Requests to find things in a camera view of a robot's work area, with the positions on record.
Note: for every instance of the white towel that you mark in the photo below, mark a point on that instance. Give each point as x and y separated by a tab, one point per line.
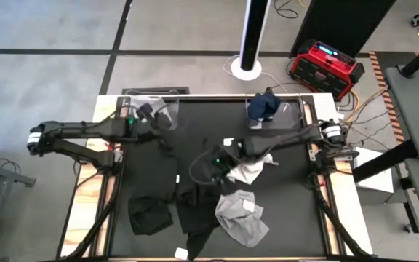
249	172

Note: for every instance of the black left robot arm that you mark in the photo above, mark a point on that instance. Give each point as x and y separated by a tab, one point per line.
86	129

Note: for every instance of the clear plastic basket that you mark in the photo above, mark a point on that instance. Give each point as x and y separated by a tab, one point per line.
133	105
289	116

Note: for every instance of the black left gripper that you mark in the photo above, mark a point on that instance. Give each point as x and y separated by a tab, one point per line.
131	131

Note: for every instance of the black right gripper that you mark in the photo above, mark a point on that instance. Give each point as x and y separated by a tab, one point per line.
227	156

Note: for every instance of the red black power station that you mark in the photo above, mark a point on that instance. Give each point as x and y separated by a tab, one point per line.
322	72

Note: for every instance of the black partition panel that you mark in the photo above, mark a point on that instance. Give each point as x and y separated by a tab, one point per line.
340	22

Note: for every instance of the navy blue towel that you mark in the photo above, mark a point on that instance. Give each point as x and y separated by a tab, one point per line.
264	105

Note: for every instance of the black towel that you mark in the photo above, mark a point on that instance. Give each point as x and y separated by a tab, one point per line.
195	214
151	214

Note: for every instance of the white box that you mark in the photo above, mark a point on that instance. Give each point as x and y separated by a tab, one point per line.
375	180

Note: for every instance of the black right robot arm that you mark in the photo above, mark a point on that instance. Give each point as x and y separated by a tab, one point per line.
286	140

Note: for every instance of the orange black striped floor strip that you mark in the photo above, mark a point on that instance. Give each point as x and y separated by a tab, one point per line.
386	94

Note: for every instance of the black table mat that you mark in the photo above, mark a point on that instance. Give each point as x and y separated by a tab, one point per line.
289	233

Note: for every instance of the black white pole stand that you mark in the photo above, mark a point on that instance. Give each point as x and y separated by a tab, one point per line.
253	36

